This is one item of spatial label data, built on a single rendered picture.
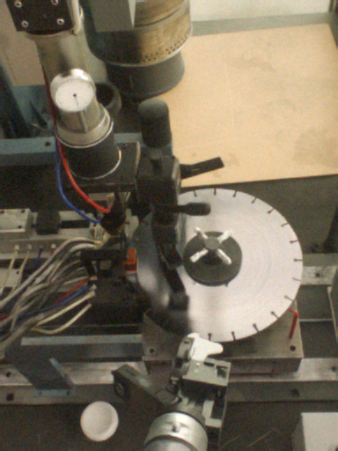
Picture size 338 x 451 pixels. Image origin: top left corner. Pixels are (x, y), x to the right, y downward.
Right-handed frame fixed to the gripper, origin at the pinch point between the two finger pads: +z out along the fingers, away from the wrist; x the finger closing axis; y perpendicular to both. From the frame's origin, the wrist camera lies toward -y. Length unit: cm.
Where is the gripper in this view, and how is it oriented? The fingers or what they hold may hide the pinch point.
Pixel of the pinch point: (191, 340)
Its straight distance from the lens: 87.8
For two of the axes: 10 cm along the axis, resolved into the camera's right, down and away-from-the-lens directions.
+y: 9.8, 1.3, -1.8
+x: 0.4, -9.2, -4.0
